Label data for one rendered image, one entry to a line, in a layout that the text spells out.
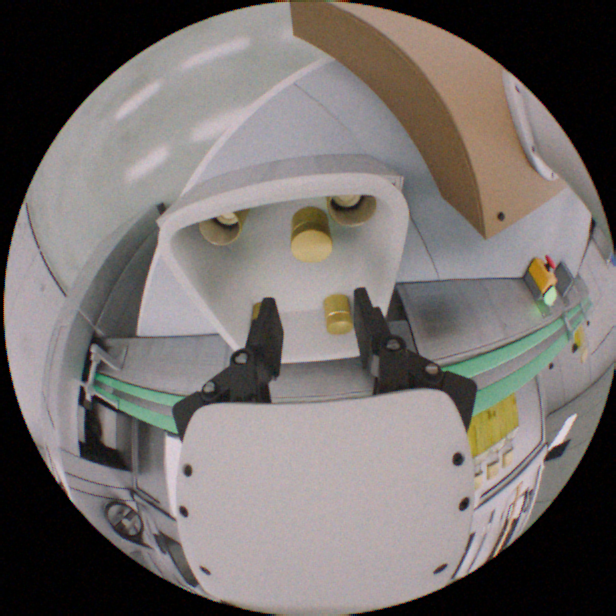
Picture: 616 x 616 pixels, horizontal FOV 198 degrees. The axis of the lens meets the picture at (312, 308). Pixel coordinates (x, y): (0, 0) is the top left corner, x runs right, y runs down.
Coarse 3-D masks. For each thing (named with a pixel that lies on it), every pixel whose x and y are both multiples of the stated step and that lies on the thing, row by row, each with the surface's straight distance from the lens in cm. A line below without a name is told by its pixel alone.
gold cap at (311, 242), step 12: (300, 216) 18; (312, 216) 18; (324, 216) 19; (300, 228) 16; (312, 228) 16; (324, 228) 16; (300, 240) 16; (312, 240) 16; (324, 240) 16; (300, 252) 17; (312, 252) 17; (324, 252) 17
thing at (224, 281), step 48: (240, 192) 12; (288, 192) 11; (336, 192) 11; (384, 192) 12; (192, 240) 18; (240, 240) 22; (288, 240) 21; (336, 240) 22; (384, 240) 15; (192, 288) 18; (240, 288) 25; (288, 288) 26; (336, 288) 27; (384, 288) 17; (240, 336) 25; (288, 336) 28; (336, 336) 28
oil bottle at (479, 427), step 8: (472, 416) 43; (480, 416) 44; (472, 424) 43; (480, 424) 44; (488, 424) 46; (472, 432) 43; (480, 432) 44; (488, 432) 46; (472, 440) 44; (480, 440) 45; (488, 440) 46; (472, 448) 44; (480, 448) 45; (488, 448) 47; (472, 456) 44; (480, 456) 45; (480, 464) 48
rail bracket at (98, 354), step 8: (96, 344) 58; (96, 352) 58; (104, 352) 59; (120, 352) 65; (96, 360) 59; (104, 360) 61; (112, 360) 60; (120, 360) 64; (120, 368) 62; (80, 384) 58; (88, 384) 58; (88, 392) 58; (96, 392) 60; (88, 400) 59; (112, 400) 63; (88, 408) 58
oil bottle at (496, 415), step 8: (488, 408) 47; (496, 408) 48; (488, 416) 47; (496, 416) 48; (504, 416) 50; (496, 424) 48; (504, 424) 50; (496, 432) 48; (504, 432) 50; (496, 440) 48; (504, 440) 51; (496, 448) 49; (488, 456) 52
